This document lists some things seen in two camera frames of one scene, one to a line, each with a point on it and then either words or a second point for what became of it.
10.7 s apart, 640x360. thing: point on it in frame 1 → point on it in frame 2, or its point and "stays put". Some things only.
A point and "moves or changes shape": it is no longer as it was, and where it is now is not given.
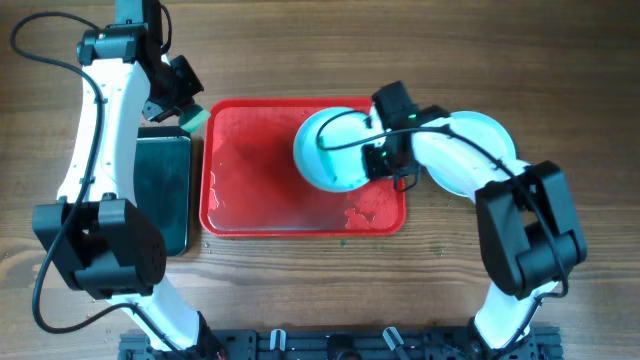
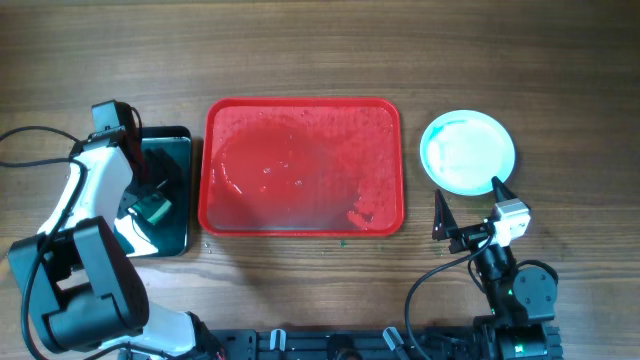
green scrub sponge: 193,118 → 152,207
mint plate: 329,144 moves or changes shape
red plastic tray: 250,184 stays put
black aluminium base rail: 344,344 stays put
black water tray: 163,181 stays put
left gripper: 189,90 → 165,175
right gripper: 374,170 → 442,223
